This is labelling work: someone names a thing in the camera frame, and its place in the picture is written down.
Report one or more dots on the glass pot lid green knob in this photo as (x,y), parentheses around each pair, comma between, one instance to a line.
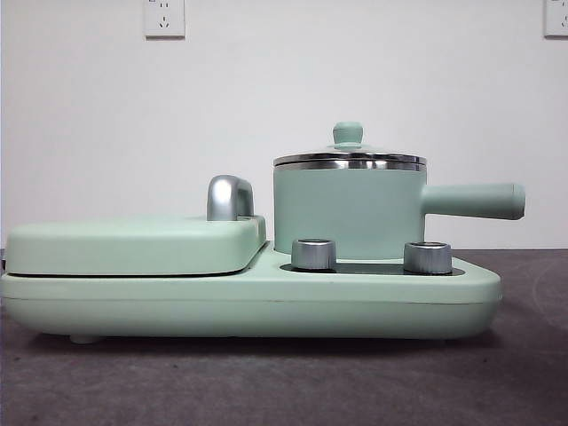
(348,133)

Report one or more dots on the silver control knob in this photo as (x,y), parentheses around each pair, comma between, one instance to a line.
(428,257)
(313,255)

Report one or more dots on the mint green breakfast machine base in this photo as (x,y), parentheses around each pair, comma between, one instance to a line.
(266,302)

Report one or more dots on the mint green griddle lid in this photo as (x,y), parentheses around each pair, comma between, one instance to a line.
(111,244)

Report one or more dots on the white wall socket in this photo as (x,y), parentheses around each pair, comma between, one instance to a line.
(557,18)
(164,20)

